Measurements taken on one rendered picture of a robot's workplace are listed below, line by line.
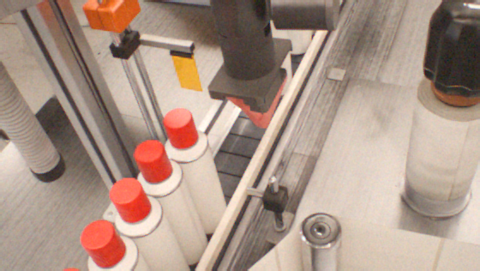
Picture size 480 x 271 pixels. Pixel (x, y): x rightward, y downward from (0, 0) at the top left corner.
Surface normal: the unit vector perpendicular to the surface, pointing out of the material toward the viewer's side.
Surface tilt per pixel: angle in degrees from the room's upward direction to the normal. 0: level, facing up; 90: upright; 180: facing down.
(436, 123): 92
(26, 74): 0
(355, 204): 0
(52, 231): 0
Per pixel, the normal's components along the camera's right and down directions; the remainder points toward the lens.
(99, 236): -0.18, -0.69
